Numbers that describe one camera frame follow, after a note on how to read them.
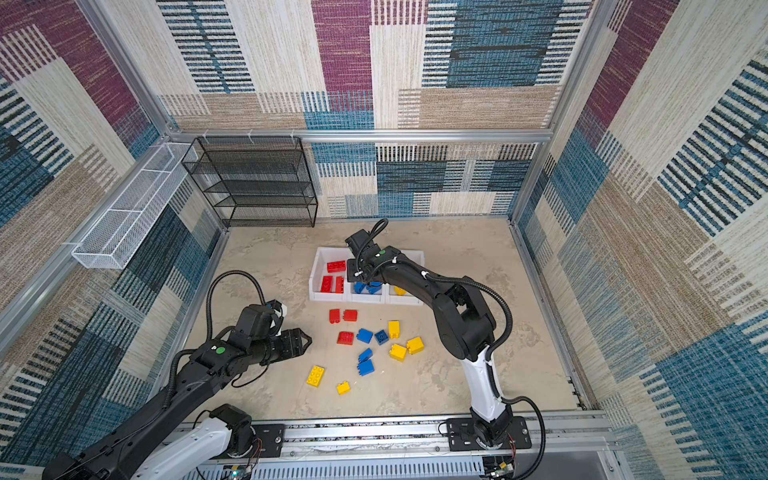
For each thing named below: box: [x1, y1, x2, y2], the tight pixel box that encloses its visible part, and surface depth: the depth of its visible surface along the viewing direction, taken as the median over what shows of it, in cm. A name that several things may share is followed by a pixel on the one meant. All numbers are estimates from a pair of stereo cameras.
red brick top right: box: [342, 309, 358, 322], surface depth 96 cm
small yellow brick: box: [336, 381, 351, 396], surface depth 83 cm
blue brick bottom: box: [357, 359, 375, 377], surface depth 86 cm
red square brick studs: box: [336, 331, 355, 345], surface depth 91 cm
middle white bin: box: [344, 281, 389, 304], surface depth 96 cm
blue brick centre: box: [356, 328, 373, 344], surface depth 92 cm
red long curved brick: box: [335, 276, 345, 294], surface depth 101 cm
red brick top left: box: [329, 309, 341, 324], surface depth 96 cm
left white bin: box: [309, 247, 352, 302], surface depth 102 cm
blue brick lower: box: [358, 347, 373, 364], surface depth 87 cm
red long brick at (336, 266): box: [327, 260, 347, 273], surface depth 107 cm
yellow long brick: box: [306, 365, 325, 388], surface depth 84 cm
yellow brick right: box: [406, 336, 424, 355], surface depth 89 cm
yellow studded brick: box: [389, 344, 407, 362], surface depth 87 cm
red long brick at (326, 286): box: [320, 276, 333, 293], surface depth 102 cm
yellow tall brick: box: [388, 320, 401, 339], surface depth 91 cm
